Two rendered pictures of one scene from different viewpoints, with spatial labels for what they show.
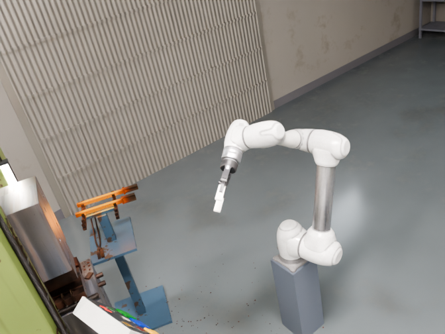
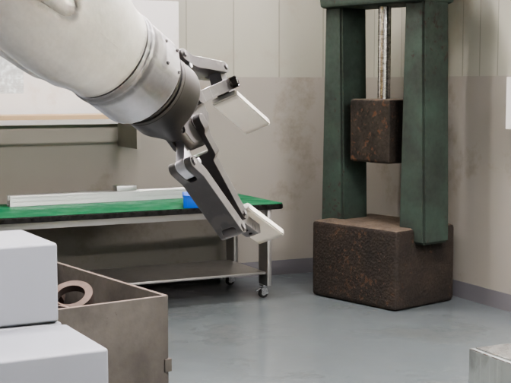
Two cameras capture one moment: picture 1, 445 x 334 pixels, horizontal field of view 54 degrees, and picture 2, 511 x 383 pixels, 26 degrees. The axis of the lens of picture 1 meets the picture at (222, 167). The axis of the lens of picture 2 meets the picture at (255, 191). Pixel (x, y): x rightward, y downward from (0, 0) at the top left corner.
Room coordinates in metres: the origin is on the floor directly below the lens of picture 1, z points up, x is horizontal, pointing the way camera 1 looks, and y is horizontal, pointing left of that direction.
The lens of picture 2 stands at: (2.66, 0.15, 1.54)
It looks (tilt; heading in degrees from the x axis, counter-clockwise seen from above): 6 degrees down; 185
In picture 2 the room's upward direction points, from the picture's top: straight up
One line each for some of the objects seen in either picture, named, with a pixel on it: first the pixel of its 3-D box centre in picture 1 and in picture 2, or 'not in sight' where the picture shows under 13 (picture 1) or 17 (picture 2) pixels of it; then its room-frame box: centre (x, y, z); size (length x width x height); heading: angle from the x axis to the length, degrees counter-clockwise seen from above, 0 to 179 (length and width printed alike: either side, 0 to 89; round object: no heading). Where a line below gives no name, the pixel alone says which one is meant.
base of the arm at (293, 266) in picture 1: (290, 253); not in sight; (2.02, -0.29, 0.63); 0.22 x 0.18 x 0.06; 31
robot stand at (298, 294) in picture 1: (298, 293); not in sight; (2.00, -0.30, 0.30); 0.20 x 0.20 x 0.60; 31
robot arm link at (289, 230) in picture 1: (291, 238); not in sight; (2.00, -0.30, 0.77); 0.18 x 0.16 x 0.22; 43
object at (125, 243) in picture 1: (112, 239); not in sight; (2.43, 0.85, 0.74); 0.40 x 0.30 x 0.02; 11
